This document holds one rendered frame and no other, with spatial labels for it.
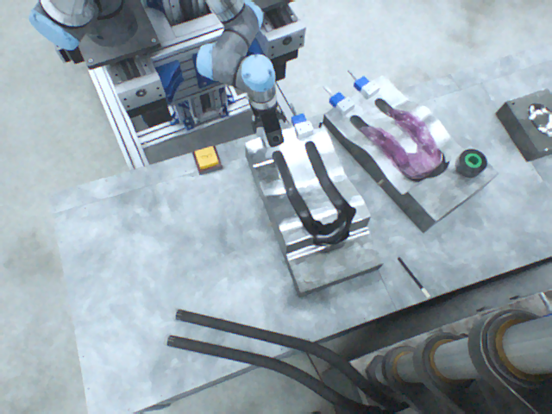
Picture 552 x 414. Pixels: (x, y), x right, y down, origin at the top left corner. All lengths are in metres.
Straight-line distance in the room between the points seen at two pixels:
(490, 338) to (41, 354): 1.98
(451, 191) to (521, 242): 0.28
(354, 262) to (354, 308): 0.13
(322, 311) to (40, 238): 1.55
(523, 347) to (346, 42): 2.46
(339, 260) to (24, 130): 1.94
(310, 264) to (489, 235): 0.58
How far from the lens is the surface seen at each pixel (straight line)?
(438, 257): 1.51
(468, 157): 1.51
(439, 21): 3.17
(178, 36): 1.66
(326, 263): 1.36
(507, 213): 1.65
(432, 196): 1.45
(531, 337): 0.63
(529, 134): 1.73
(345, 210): 1.37
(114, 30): 1.52
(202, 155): 1.52
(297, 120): 1.50
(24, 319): 2.43
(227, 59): 1.16
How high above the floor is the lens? 2.16
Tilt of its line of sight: 68 degrees down
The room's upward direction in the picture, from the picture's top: 4 degrees clockwise
